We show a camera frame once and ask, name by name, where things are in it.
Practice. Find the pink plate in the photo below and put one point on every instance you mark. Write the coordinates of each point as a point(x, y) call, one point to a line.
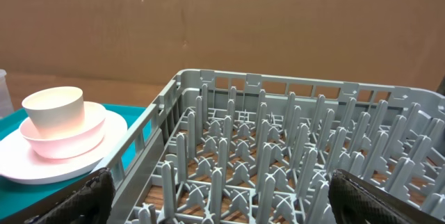
point(19, 163)

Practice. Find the pink bowl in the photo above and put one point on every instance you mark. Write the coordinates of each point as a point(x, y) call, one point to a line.
point(62, 136)

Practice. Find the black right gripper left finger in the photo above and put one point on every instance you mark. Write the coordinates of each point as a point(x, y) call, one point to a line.
point(88, 200)

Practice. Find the grey dishwasher rack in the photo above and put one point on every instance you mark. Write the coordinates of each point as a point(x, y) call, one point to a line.
point(229, 147)

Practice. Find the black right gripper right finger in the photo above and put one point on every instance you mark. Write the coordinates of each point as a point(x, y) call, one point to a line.
point(354, 200)

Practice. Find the clear plastic bin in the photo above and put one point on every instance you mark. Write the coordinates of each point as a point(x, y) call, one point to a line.
point(6, 105)

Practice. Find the teal serving tray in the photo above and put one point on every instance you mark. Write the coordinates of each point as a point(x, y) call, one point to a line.
point(15, 196)

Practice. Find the cream paper cup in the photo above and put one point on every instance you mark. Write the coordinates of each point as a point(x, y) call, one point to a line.
point(55, 111)

